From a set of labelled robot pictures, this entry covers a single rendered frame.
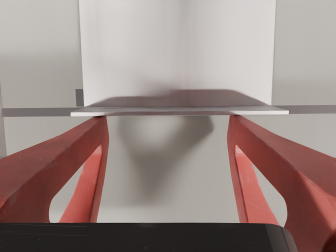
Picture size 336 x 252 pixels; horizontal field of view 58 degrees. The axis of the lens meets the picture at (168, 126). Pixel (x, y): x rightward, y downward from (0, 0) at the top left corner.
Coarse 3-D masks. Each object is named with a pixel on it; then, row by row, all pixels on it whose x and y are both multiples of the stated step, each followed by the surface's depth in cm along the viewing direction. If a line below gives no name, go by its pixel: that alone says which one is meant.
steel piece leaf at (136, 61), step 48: (96, 0) 13; (144, 0) 13; (192, 0) 13; (240, 0) 13; (96, 48) 13; (144, 48) 13; (192, 48) 13; (240, 48) 13; (96, 96) 14; (144, 96) 14; (192, 96) 14; (240, 96) 14
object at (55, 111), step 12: (12, 108) 14; (24, 108) 14; (36, 108) 14; (48, 108) 14; (60, 108) 14; (72, 108) 14; (288, 108) 14; (300, 108) 14; (312, 108) 14; (324, 108) 14
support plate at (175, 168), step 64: (0, 0) 13; (64, 0) 13; (320, 0) 13; (0, 64) 14; (64, 64) 14; (320, 64) 14; (64, 128) 14; (128, 128) 14; (192, 128) 14; (320, 128) 14; (64, 192) 15; (128, 192) 15; (192, 192) 15
